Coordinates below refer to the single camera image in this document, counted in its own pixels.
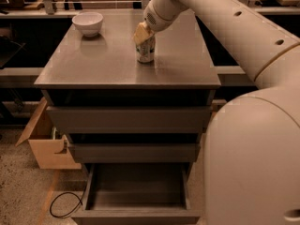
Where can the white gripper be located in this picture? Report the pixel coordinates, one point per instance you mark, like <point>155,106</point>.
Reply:
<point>155,20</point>

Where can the silver 7up can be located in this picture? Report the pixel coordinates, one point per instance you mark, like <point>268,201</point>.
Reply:
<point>146,51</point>

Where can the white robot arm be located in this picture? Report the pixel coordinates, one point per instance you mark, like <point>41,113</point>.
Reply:
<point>251,154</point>

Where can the grey drawer cabinet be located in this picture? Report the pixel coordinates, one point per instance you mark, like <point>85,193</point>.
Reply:
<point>181,45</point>

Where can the top grey drawer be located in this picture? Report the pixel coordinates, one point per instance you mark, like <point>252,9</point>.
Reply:
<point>129,120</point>

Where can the middle grey drawer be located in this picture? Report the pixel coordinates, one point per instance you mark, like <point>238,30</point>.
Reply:
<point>134,152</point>

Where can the open bottom grey drawer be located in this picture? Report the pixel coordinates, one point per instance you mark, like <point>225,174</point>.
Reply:
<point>136,194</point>

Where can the white ceramic bowl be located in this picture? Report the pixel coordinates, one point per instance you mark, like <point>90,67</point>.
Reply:
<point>88,23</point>

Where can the grey long bench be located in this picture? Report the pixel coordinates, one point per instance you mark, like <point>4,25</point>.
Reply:
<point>18,75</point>

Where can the open cardboard box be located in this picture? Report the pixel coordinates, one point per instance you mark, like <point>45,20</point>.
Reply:
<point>50,151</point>

